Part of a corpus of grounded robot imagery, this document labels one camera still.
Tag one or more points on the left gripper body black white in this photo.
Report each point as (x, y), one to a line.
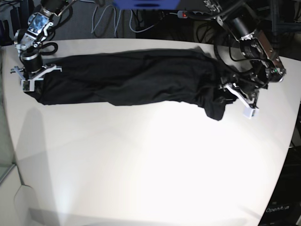
(244, 90)

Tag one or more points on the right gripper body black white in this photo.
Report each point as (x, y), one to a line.
(33, 68)

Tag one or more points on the dark navy long-sleeve T-shirt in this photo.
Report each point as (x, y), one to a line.
(138, 78)

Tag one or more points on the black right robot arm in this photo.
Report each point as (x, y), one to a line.
(29, 41)

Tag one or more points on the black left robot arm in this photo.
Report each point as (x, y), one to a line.
(239, 24)

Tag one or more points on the blue plastic bin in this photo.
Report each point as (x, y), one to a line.
(146, 4)

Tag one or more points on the black OpenArm labelled case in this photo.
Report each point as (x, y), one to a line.
(284, 207)

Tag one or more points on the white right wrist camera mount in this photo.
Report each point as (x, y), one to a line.
(28, 85)

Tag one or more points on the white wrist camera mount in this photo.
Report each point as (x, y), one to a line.
(28, 85)
(250, 112)

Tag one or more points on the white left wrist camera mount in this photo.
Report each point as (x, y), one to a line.
(250, 112)

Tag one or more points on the black power strip red switch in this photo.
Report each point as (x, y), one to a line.
(195, 15)

